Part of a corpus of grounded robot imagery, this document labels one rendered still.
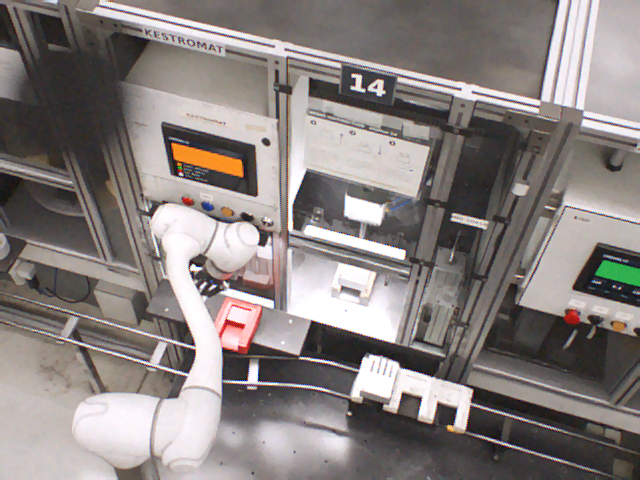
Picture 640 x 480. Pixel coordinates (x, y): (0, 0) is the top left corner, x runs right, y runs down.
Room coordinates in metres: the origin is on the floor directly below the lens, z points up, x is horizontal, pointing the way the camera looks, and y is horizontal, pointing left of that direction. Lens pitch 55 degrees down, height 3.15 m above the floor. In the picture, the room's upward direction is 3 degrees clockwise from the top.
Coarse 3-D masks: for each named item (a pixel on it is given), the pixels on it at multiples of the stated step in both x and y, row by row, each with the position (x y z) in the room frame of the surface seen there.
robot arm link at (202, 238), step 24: (168, 216) 1.19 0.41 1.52; (192, 216) 1.21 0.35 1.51; (168, 240) 1.13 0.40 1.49; (192, 240) 1.14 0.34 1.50; (168, 264) 1.07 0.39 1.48; (192, 288) 1.00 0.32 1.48; (192, 312) 0.94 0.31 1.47; (216, 336) 0.88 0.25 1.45; (216, 360) 0.81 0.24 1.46; (192, 384) 0.74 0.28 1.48; (216, 384) 0.75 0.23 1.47
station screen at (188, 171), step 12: (180, 144) 1.30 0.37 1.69; (192, 144) 1.29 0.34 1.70; (228, 156) 1.27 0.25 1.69; (240, 156) 1.26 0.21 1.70; (180, 168) 1.30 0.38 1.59; (192, 168) 1.30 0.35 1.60; (204, 168) 1.29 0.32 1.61; (192, 180) 1.30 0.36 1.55; (204, 180) 1.29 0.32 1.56; (216, 180) 1.28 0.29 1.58; (228, 180) 1.27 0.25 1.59; (240, 180) 1.26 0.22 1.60; (240, 192) 1.26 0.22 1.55
